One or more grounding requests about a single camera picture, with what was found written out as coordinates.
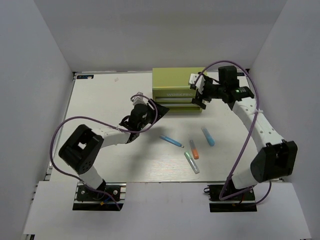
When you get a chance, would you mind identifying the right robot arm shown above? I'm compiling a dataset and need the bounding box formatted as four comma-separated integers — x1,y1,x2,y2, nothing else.
189,65,298,201

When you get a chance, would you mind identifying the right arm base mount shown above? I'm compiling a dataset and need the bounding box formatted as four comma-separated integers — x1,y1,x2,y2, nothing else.
203,184,257,213

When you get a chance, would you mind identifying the green metal drawer box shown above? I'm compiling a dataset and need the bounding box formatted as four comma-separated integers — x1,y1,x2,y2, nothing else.
152,67,203,113

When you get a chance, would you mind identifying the blue cap lead case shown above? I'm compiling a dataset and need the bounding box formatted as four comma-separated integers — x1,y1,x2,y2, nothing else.
201,127,215,147

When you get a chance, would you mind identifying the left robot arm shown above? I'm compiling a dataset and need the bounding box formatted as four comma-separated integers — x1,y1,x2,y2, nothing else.
58,94,170,200

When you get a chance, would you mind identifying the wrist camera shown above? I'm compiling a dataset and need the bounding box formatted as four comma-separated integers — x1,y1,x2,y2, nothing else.
130,92,146,106
188,73,206,93

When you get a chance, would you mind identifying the blue utility knife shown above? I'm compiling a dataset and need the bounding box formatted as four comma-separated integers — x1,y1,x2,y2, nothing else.
159,135,184,148

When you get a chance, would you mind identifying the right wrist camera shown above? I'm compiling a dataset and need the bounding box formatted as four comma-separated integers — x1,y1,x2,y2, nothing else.
188,73,206,93

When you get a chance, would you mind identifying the green cap lead case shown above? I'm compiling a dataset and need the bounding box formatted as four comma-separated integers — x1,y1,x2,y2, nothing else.
184,151,200,174

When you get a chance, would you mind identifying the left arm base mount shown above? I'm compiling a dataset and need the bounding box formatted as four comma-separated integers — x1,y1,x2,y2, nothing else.
72,183,126,212

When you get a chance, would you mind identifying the orange cap lead case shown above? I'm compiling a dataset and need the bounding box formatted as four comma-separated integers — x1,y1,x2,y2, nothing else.
189,139,199,160

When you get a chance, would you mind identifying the left blue corner label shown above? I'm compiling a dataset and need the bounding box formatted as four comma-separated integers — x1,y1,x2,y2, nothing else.
76,74,94,80

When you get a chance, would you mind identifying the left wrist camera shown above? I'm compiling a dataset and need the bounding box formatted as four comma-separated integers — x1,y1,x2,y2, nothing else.
130,92,146,106

